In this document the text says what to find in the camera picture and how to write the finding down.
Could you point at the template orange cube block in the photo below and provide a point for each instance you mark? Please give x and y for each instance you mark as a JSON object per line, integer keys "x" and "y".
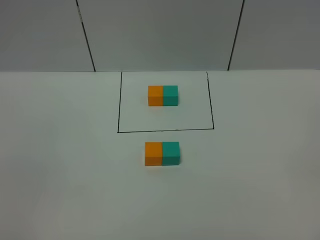
{"x": 155, "y": 96}

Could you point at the template teal cube block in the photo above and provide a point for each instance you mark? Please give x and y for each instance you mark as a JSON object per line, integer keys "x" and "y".
{"x": 170, "y": 95}

